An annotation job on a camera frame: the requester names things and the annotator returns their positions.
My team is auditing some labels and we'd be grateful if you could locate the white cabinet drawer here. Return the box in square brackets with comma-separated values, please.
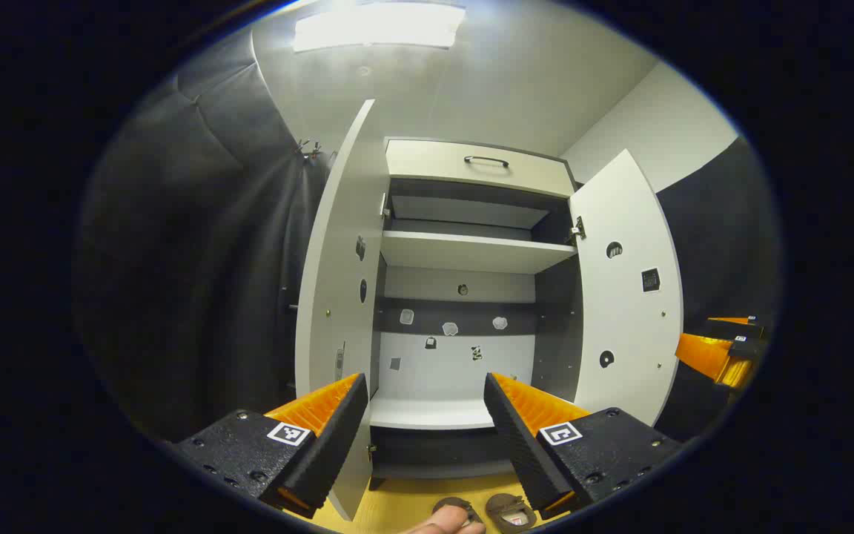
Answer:
[385, 138, 576, 198]

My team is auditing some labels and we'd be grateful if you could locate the ceiling light panel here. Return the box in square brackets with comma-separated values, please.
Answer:
[294, 2, 466, 53]

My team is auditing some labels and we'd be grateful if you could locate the white grey shoe cabinet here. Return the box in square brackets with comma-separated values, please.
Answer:
[369, 137, 583, 490]

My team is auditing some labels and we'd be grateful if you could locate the brown fuzzy shoe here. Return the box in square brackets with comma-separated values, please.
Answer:
[432, 496, 484, 529]
[486, 492, 539, 534]

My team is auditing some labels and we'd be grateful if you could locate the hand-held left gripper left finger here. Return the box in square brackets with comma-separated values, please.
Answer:
[170, 372, 370, 520]

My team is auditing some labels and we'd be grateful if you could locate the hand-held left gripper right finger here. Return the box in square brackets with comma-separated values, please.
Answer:
[483, 372, 685, 520]

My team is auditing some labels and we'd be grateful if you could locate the white cabinet shelf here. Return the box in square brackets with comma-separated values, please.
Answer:
[381, 231, 578, 275]

